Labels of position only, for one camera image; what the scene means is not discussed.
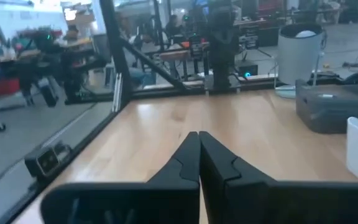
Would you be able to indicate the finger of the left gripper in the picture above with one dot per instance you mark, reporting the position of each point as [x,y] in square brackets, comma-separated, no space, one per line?
[354,78]

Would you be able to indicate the person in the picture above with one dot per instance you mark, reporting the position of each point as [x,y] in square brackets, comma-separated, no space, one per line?
[173,26]

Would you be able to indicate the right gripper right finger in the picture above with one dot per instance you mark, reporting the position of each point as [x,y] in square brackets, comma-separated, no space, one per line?
[275,202]

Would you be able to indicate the dark grey translucent bin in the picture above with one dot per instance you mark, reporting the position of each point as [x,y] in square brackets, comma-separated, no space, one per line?
[331,109]

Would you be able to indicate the wooden side table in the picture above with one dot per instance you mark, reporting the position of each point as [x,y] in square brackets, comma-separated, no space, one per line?
[174,55]

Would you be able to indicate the black aluminium table frame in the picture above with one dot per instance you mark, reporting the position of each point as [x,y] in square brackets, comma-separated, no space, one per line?
[117,46]

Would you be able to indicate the background black robot arm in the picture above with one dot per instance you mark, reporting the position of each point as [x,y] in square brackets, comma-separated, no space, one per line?
[70,77]

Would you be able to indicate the red crate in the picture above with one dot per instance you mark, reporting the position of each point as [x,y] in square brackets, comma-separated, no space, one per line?
[3,86]

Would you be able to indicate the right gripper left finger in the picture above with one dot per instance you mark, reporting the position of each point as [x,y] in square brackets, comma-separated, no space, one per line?
[166,202]

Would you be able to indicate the black caster wheel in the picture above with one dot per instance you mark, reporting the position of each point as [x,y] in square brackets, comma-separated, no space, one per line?
[0,127]

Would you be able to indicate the black box blue light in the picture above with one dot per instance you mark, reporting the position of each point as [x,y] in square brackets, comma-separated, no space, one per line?
[245,67]

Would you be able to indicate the black table-level camera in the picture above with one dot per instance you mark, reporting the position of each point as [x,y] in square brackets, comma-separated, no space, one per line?
[47,161]

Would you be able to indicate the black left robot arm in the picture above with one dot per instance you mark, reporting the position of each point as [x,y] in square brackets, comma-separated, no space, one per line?
[224,46]

